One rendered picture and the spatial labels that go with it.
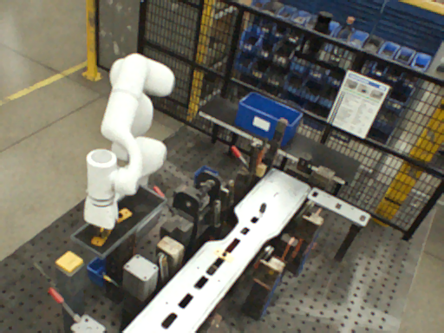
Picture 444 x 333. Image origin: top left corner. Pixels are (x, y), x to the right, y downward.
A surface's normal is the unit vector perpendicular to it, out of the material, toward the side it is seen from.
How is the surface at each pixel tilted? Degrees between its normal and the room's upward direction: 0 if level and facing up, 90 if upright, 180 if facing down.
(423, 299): 0
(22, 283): 0
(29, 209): 0
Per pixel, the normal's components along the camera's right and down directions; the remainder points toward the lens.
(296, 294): 0.14, -0.71
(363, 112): -0.54, 0.53
